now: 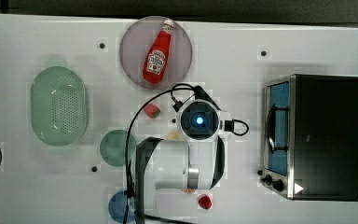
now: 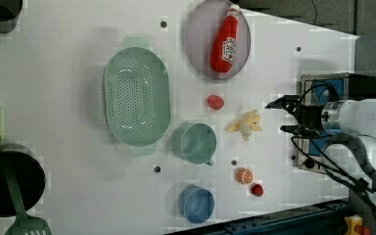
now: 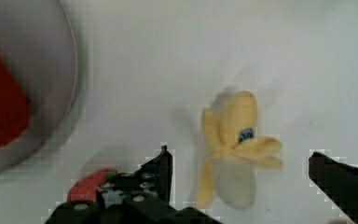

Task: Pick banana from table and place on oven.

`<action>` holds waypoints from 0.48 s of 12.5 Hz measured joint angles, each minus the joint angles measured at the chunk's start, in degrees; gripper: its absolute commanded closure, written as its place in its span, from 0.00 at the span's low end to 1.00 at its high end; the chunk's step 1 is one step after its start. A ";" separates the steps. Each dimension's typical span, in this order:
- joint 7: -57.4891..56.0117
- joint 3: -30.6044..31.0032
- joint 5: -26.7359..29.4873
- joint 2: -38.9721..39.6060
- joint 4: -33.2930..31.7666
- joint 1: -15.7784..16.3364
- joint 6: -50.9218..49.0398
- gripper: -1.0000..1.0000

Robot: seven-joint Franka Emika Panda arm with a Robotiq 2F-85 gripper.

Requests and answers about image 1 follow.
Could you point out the red ketchup bottle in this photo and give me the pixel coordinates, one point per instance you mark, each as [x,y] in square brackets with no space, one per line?
[157,57]

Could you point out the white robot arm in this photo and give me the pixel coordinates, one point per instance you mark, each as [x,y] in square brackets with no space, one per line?
[196,160]

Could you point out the black silver toaster oven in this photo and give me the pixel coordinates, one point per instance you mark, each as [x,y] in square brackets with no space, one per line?
[310,139]

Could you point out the green cup with handle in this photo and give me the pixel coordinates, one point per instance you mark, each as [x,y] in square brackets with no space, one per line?
[113,145]

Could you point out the pink toy strawberry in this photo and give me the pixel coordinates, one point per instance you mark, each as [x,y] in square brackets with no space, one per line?
[152,111]

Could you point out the orange slice toy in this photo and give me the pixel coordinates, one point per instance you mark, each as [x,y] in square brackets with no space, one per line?
[188,191]

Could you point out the green oval colander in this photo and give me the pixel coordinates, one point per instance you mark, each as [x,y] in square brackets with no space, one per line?
[59,106]

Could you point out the grey round plate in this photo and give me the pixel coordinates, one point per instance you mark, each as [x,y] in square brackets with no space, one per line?
[137,41]

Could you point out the small red toy fruit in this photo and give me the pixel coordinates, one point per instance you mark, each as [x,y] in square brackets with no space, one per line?
[205,202]

